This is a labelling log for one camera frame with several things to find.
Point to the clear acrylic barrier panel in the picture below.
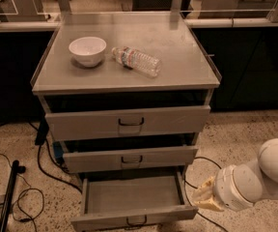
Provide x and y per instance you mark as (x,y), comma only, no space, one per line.
(119,0)

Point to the clear plastic water bottle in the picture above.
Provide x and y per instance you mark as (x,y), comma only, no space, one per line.
(137,60)

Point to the grey middle drawer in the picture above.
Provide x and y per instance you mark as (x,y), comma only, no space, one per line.
(129,152)

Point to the white ceramic bowl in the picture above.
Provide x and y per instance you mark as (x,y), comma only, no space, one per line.
(88,51)

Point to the grey drawer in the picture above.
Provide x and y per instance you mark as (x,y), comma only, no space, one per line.
(132,198)
(96,116)
(129,152)

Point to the black metal stand leg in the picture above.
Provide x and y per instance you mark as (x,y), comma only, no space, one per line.
(7,204)

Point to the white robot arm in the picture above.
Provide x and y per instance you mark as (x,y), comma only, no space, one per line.
(239,187)

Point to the grey top drawer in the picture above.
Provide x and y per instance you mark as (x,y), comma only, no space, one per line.
(96,116)

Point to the grey bottom drawer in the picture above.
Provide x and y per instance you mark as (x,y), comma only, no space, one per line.
(132,198)

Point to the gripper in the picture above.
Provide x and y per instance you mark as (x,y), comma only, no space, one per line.
(233,187)

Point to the grey drawer cabinet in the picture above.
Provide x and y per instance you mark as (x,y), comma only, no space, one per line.
(184,66)

